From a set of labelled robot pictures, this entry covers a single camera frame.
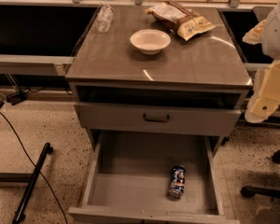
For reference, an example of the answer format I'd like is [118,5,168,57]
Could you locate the black stand leg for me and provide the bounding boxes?
[12,143,53,224]

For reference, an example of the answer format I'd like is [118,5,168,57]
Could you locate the open grey middle drawer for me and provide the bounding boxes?
[69,132,240,224]

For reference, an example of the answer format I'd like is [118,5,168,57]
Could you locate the black drawer handle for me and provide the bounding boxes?
[143,113,170,123]

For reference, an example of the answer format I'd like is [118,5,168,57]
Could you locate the black floor cable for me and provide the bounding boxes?
[0,109,69,224]

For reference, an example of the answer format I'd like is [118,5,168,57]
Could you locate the clear plastic bottle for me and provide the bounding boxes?
[96,5,114,33]

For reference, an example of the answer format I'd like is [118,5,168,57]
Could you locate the blue pepsi can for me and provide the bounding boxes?
[168,165,186,199]

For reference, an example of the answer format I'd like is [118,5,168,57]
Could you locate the brown chip bag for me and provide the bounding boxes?
[145,1,216,41]

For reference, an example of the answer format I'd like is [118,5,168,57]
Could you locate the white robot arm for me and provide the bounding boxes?
[243,2,280,123]

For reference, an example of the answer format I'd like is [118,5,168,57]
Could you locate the grey drawer cabinet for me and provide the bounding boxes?
[65,6,252,142]

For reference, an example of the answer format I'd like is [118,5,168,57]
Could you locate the closed grey top drawer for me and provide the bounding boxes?
[74,102,240,136]

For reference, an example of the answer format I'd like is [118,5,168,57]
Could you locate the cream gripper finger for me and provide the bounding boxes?
[243,20,266,45]
[245,60,280,123]

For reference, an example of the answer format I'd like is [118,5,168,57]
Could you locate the black office chair base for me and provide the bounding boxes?
[240,149,280,200]

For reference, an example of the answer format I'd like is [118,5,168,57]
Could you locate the white bowl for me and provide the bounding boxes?
[130,29,171,55]

